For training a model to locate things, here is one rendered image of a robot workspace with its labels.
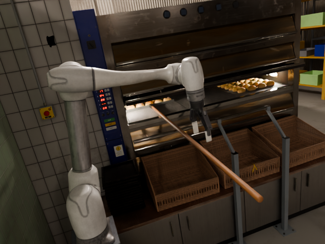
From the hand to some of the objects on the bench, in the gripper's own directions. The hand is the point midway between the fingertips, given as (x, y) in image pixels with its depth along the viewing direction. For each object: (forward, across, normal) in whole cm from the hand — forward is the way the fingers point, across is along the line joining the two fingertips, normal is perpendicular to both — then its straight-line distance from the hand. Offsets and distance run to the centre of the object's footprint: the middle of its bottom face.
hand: (201, 135), depth 130 cm
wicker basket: (+78, -68, +4) cm, 104 cm away
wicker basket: (+82, -64, +64) cm, 122 cm away
